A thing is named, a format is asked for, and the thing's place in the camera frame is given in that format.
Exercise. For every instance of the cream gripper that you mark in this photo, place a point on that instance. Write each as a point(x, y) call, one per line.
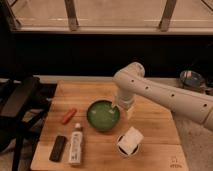
point(129, 112)

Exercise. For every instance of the green ceramic bowl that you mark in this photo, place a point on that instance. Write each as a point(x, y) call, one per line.
point(102, 116)

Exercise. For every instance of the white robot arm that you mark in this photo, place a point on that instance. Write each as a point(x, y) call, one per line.
point(195, 106)

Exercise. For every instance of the white squeeze bottle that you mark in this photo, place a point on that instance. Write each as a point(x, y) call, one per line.
point(75, 152)

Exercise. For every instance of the orange carrot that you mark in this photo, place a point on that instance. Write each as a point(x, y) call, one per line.
point(67, 117)

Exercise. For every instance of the round metal dish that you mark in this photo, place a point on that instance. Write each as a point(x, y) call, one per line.
point(191, 78)

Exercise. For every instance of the black remote control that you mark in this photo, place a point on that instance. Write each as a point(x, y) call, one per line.
point(58, 148)

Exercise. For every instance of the black office chair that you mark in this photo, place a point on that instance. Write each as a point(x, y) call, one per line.
point(24, 107)

